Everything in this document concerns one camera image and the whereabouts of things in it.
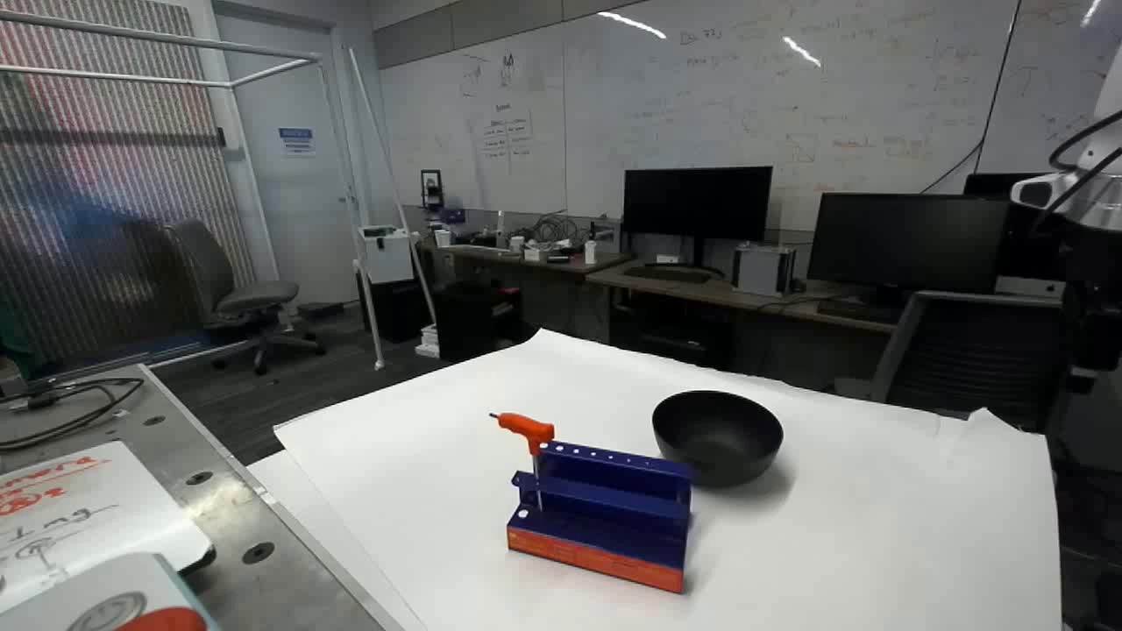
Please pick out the grey desktop box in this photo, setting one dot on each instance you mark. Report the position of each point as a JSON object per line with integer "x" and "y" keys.
{"x": 761, "y": 268}

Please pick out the wooden desk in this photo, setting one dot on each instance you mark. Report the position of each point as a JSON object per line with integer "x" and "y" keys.
{"x": 614, "y": 270}

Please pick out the white paper with writing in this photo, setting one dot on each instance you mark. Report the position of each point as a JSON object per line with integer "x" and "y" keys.
{"x": 71, "y": 515}

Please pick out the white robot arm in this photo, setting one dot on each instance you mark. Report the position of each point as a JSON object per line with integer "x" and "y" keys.
{"x": 1083, "y": 183}

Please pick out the white pipe frame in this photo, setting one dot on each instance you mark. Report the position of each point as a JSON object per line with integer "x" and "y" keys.
{"x": 116, "y": 117}

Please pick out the black keyboard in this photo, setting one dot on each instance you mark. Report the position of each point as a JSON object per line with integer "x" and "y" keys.
{"x": 665, "y": 270}

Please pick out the black monitor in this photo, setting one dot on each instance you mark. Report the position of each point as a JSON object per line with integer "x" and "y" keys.
{"x": 699, "y": 205}
{"x": 905, "y": 242}

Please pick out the blue and orange tool rack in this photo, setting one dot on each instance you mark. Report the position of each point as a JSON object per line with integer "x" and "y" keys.
{"x": 613, "y": 515}

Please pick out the white door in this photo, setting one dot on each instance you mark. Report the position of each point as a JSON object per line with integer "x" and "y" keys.
{"x": 298, "y": 165}

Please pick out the grey office chair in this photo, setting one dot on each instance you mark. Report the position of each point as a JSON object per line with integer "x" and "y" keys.
{"x": 225, "y": 303}

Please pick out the left black monitor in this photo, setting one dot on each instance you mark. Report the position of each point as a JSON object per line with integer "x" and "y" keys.
{"x": 699, "y": 205}

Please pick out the white paper sheet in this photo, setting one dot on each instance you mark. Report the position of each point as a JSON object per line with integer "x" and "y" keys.
{"x": 866, "y": 520}

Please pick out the black bowl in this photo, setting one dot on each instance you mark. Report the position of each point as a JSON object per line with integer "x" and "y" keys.
{"x": 723, "y": 440}

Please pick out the right black monitor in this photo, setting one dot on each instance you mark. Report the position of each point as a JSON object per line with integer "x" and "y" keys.
{"x": 905, "y": 242}

